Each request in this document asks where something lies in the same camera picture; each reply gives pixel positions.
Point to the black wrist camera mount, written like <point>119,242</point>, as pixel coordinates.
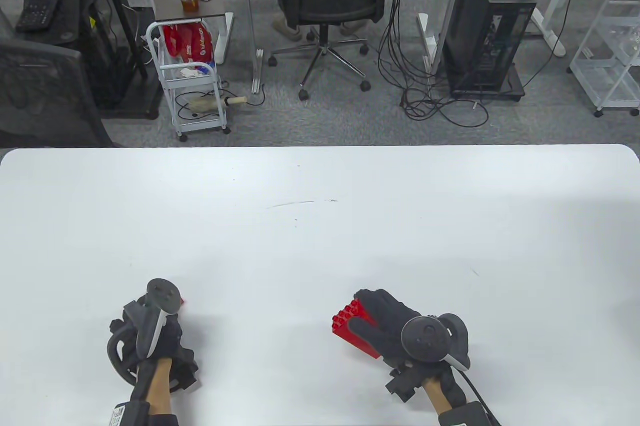
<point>402,386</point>
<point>186,371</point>

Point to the black pole stand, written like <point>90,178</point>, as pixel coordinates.
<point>132,104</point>

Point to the person's left hand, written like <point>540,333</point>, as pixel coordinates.
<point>172,333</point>

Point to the black computer tower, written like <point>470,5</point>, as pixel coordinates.
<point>487,21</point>

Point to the person's left forearm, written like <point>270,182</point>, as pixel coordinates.
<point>160,383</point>

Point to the red plastic bag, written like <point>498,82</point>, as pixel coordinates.
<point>187,44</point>

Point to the white desk leg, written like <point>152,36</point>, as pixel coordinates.
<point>550,31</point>

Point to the person's right forearm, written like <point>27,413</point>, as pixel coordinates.
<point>437,393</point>

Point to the black keyboard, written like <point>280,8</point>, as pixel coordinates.
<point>40,1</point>

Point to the cream handheld brush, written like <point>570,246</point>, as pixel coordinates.
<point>207,105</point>

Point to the black mesh office chair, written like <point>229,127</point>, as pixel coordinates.
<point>45,96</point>

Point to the black forearm sensor box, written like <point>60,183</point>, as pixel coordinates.
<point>145,415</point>
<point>462,416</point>

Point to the white rolling cart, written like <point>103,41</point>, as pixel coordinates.
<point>200,122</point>

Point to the white crumpled packet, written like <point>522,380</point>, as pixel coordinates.
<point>195,70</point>

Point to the black computer dolly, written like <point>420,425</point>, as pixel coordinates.
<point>500,93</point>

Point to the stack of red toy bricks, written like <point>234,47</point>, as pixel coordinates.
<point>357,338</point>

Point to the brown side table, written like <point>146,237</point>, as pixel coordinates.
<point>170,1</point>

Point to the person's right hand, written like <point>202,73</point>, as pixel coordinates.
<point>382,328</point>

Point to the black swivel office chair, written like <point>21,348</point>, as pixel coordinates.
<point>330,1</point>

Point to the grey handheld controller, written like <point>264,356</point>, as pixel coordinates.
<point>150,326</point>
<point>425,338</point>

